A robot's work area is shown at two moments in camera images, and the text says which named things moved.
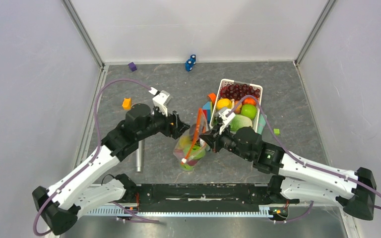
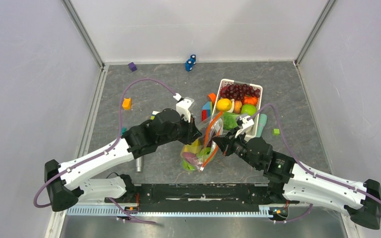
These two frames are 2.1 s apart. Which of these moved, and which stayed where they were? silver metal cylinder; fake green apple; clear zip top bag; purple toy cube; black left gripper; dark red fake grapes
Moved: clear zip top bag; black left gripper
Stayed: dark red fake grapes; fake green apple; silver metal cylinder; purple toy cube
